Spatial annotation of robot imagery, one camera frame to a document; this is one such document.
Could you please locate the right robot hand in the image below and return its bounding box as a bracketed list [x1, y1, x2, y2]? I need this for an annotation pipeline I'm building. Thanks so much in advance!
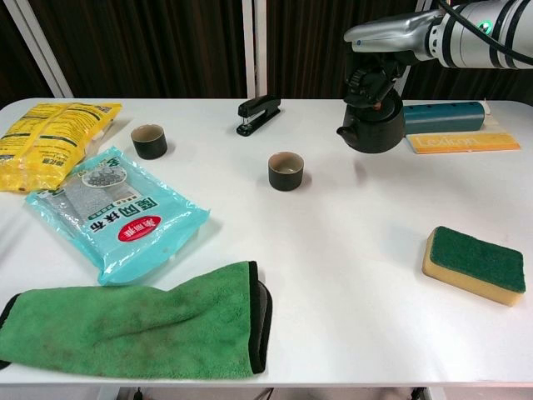
[343, 10, 446, 108]

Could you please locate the black teapot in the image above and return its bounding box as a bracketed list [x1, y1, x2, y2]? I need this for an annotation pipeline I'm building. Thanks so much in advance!
[336, 90, 406, 154]

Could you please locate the dark cup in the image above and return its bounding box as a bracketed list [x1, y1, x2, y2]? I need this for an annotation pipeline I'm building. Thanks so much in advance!
[130, 123, 169, 161]
[267, 152, 304, 193]

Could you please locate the teal oblong case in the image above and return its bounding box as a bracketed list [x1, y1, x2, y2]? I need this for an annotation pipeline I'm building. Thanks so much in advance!
[402, 101, 487, 135]

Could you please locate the yellow Lexicon box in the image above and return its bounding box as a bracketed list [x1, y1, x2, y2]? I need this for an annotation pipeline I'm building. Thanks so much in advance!
[406, 132, 521, 155]

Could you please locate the black stapler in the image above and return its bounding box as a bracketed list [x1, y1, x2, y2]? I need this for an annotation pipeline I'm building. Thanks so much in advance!
[236, 94, 281, 137]

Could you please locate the green yellow sponge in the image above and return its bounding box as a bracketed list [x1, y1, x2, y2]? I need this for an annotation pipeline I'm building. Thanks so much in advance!
[422, 226, 526, 308]

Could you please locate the light blue cloth package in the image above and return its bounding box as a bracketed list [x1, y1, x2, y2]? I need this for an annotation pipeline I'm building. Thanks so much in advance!
[25, 145, 211, 287]

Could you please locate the yellow snack bag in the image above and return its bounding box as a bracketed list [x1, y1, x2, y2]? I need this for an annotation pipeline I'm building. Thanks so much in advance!
[0, 102, 123, 193]

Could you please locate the green microfiber cloth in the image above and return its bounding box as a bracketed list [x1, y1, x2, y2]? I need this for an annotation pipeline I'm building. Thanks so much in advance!
[0, 261, 274, 380]

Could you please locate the white partition post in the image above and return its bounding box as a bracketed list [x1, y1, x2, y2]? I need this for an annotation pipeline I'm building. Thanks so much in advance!
[395, 0, 434, 101]
[7, 0, 72, 98]
[242, 0, 267, 100]

